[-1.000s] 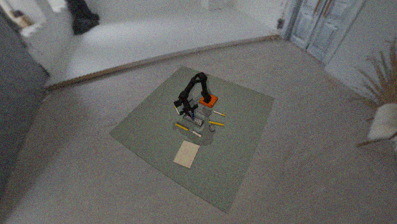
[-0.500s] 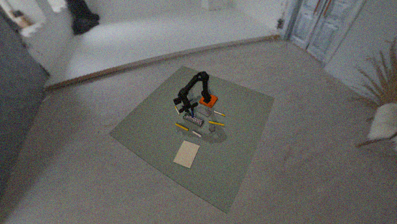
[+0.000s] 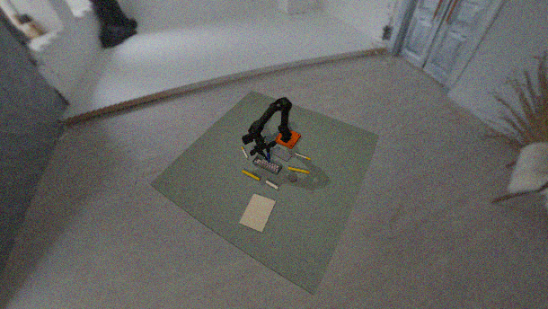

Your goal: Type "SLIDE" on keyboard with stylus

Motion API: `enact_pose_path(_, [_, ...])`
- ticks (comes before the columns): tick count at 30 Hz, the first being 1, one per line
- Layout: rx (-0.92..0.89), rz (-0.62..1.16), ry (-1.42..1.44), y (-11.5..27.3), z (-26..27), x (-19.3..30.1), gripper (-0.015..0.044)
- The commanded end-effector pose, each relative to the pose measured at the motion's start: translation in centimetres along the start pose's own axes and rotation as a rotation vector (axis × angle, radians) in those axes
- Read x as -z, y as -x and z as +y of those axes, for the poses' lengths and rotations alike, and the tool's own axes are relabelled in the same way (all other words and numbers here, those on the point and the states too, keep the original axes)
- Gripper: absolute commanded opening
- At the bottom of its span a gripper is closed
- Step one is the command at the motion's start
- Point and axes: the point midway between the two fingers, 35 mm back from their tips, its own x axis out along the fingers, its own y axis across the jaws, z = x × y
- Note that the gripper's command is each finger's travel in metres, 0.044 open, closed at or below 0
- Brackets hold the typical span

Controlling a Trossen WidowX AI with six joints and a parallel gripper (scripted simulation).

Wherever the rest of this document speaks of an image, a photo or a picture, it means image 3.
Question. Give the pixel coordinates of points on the black keyboard with white keys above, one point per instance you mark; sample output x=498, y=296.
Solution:
x=263, y=163

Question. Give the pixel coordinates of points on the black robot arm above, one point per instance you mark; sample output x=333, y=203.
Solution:
x=258, y=125

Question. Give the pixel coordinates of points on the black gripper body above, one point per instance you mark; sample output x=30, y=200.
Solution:
x=261, y=145

